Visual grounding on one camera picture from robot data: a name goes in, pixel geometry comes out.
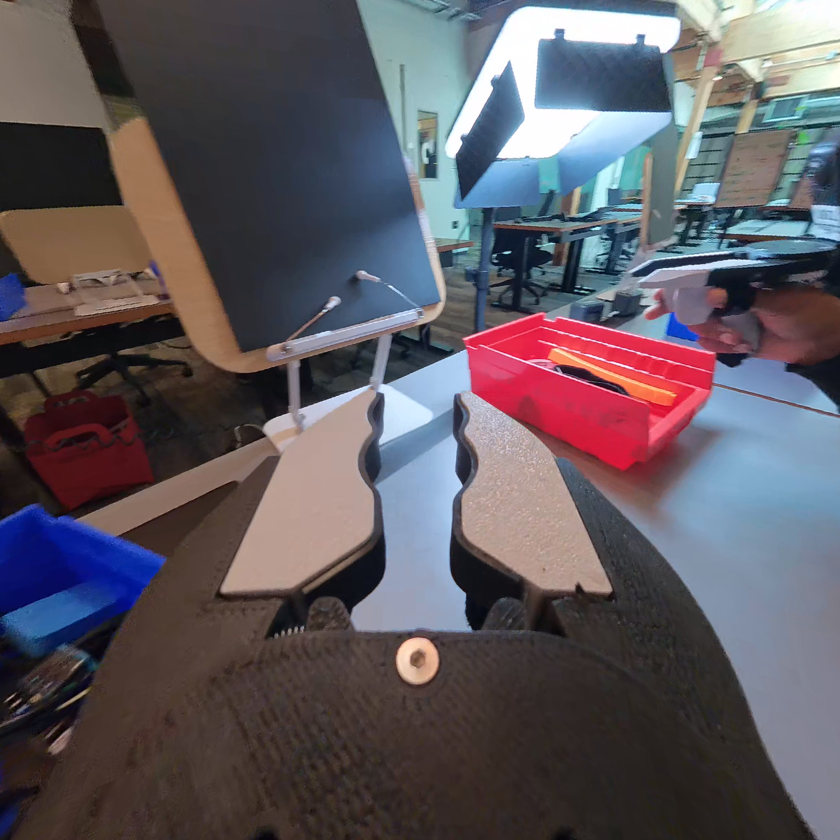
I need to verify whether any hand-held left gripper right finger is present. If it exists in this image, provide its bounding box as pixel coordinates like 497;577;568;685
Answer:
451;391;616;611

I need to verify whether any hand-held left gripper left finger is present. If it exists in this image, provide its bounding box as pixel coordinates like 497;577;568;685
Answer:
218;392;387;598

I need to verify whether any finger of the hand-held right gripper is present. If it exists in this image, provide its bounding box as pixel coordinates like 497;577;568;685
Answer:
625;251;750;275
637;268;714;290

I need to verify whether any red plastic bin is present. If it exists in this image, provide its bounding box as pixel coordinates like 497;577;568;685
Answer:
462;314;716;470

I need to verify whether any black velcro strap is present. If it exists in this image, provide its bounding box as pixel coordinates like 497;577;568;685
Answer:
554;364;631;395

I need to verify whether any person's right forearm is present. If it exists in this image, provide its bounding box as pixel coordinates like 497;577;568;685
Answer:
784;357;840;414

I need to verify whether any black board with wooden back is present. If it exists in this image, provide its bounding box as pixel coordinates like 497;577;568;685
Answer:
640;125;680;253
0;206;153;286

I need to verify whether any brown notice board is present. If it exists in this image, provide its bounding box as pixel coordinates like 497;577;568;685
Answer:
715;128;795;210

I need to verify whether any orange plastic strip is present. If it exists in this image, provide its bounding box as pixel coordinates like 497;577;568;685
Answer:
548;348;677;406

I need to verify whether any black office chair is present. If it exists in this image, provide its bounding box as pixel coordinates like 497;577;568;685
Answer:
489;230;555;309

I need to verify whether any studio light panel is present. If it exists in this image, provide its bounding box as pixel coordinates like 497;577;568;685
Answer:
445;5;683;210

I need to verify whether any black light stand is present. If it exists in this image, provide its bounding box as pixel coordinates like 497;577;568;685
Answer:
466;206;496;332

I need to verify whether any wooden desk with black legs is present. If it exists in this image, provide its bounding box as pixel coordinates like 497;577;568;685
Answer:
0;282;185;382

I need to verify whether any black board on white stand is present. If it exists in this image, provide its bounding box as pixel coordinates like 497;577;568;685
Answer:
108;0;447;454

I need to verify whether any dark wall poster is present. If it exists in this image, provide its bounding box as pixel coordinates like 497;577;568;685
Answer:
416;109;439;179

